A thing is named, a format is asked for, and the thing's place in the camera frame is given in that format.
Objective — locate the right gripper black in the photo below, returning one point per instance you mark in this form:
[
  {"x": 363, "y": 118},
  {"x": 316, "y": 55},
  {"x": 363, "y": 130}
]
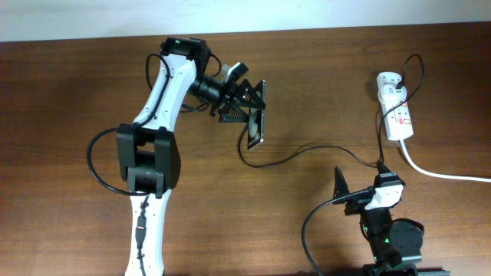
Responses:
[{"x": 357, "y": 204}]

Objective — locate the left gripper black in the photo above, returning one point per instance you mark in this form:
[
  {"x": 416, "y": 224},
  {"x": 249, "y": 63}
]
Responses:
[{"x": 238, "y": 96}]

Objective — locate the black smartphone with white circles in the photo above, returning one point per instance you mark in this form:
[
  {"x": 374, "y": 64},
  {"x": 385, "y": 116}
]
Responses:
[{"x": 256, "y": 119}]

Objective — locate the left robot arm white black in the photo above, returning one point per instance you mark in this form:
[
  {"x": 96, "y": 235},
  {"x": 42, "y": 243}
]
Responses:
[{"x": 149, "y": 159}]

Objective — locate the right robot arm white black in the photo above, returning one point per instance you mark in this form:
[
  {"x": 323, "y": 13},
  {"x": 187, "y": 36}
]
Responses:
[{"x": 395, "y": 243}]

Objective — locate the white power strip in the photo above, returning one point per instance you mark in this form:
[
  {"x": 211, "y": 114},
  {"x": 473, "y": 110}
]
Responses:
[{"x": 397, "y": 123}]

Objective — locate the white usb wall charger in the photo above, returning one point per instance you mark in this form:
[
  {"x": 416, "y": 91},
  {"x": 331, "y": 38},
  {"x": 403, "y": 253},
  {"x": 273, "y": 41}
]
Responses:
[{"x": 388, "y": 93}]

